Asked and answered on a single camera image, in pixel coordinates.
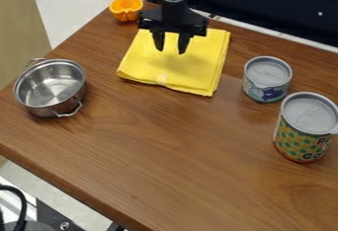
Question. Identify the yellow cloth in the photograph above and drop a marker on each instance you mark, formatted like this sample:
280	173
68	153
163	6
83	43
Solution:
176	62

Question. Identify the orange toy pepper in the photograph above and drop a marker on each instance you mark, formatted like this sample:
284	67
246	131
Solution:
126	8

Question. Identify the silver pot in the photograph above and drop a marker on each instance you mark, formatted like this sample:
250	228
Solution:
49	88

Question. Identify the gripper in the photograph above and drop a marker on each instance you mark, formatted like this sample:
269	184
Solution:
172	18

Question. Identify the blue and white can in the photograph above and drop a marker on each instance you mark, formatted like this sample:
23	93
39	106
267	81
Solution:
266	79

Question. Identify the green dotted orange can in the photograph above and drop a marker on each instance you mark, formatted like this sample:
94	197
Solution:
306	127

